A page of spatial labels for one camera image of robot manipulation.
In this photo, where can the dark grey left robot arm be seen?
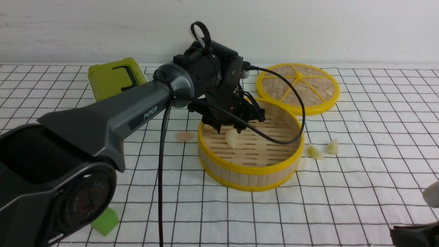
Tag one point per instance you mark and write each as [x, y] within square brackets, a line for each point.
[59, 174]

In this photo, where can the green foam cube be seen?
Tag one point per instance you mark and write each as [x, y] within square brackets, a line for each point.
[106, 222]

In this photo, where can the white pinkish dumpling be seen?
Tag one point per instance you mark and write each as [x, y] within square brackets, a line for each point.
[231, 138]

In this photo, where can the pale yellow-green dumpling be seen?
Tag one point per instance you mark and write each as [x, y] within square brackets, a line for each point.
[332, 147]

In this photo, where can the pale green dumpling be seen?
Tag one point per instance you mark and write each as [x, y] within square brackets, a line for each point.
[314, 153]

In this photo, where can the green lidded white box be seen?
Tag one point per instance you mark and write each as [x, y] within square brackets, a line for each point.
[109, 79]

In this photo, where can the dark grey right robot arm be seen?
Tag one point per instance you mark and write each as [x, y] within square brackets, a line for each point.
[419, 235]

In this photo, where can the yellow-rimmed bamboo steamer tray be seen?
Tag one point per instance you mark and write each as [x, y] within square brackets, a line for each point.
[256, 164]

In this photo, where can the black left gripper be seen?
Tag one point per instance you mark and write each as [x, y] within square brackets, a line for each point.
[216, 71]

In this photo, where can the pink dumpling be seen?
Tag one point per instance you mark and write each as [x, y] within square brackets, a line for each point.
[184, 136]

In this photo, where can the yellow-rimmed bamboo steamer lid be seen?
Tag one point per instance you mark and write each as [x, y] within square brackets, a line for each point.
[318, 90]

